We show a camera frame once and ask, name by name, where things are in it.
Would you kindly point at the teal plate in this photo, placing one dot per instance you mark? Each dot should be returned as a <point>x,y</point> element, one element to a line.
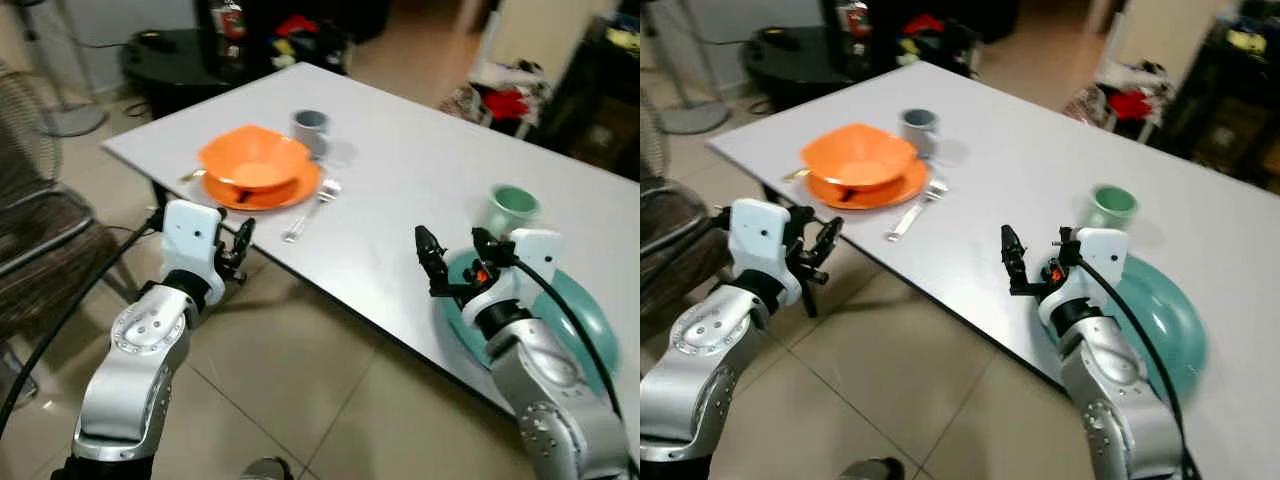
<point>1170,320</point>
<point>590,320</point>

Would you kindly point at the black table leg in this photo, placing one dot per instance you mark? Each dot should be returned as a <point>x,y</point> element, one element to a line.
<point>770,194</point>
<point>157,198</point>

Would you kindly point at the orange bowl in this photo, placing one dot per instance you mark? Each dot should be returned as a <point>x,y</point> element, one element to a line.
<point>860,155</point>
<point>255,155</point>

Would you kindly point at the red cloth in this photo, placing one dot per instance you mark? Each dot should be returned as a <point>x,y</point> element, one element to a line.
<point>1130,104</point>
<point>508,104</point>

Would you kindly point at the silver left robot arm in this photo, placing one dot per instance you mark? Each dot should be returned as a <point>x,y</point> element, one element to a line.
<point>140,350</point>
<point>700,350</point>

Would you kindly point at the black round table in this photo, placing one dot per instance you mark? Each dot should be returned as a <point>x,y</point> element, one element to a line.
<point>800,65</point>
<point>180,70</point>

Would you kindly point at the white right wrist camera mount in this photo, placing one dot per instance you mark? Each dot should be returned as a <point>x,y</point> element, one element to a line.
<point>520,270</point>
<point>1095,275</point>

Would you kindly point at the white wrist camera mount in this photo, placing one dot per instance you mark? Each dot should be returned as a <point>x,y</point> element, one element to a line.
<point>520,270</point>
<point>1095,275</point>
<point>190,240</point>
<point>760,240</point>

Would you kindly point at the patterned bag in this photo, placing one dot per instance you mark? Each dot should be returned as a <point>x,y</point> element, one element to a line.
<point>460,100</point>
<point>1085,100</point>

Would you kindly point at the small cardboard box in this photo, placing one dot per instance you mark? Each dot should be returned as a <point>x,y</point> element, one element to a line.
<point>1225,130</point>
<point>615,125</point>

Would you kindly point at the pile of dark bags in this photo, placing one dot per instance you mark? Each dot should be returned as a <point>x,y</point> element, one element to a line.
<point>935,45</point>
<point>310,45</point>

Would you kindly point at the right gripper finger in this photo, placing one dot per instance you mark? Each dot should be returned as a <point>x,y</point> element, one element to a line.
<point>1070,246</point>
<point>488,248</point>
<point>1016,262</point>
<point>433,262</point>

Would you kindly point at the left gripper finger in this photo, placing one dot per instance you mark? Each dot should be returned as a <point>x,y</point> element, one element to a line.
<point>246,235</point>
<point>242,268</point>
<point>809,295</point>
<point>829,240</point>

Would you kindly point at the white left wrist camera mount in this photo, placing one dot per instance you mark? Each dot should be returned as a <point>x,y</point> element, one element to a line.
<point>190,240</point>
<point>760,240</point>

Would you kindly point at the black shelf unit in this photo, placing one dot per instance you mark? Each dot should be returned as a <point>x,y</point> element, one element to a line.
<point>1215,90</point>
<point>585,80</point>

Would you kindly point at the small black tape strip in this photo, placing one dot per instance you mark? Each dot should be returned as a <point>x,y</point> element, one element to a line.
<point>241,192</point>
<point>846,192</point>

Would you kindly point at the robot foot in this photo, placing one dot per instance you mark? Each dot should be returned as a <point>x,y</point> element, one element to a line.
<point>872,469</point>
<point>266,469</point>

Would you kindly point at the grey mug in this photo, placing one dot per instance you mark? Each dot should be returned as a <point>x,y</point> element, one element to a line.
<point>310,135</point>
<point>918,135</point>

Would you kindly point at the bottle with red label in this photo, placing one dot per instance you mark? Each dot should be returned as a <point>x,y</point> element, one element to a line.
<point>855,30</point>
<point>230,35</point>

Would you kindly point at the green mug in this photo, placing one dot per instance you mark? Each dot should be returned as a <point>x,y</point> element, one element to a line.
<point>1108,212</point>
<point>512,215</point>

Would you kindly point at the silver fork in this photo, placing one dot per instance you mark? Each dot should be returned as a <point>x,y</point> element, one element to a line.
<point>912,215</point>
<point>310,212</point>

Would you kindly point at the metal spoon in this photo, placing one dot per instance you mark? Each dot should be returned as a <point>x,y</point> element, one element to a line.
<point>192,176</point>
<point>795,174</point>

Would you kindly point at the orange plate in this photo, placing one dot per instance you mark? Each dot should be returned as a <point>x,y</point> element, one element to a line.
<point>905,188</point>
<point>300,190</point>

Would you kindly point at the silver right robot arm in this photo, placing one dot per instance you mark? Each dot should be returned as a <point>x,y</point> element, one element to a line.
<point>545,390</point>
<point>1120,400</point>

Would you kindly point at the white fan stand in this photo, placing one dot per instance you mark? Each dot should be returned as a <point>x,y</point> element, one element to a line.
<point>75,122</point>
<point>695,120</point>

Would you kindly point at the dark patterned chair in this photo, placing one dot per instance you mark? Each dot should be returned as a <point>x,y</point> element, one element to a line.
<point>40,240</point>
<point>665,230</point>

